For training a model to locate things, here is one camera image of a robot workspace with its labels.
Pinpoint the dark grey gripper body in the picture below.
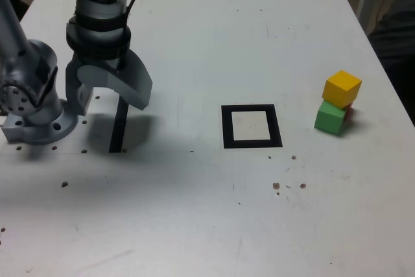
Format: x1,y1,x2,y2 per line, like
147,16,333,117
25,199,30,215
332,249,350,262
70,50,130,72

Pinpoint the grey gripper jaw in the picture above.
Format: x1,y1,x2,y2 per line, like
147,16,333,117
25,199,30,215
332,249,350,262
65,58,95,116
77,49,154,112

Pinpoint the green cube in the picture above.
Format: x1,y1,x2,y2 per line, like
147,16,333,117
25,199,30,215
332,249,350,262
313,100,350,137

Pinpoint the yellow cube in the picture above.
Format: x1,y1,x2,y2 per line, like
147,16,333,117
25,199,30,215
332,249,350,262
322,69,362,111

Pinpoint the black tape square outline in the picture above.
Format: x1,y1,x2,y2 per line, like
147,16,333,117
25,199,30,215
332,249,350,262
220,104,283,150

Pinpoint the black tape strip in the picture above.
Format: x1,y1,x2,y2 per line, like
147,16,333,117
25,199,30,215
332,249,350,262
108,93,130,154

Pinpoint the dark bulky background object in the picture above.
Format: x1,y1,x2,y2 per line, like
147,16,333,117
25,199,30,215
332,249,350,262
369,0,415,128

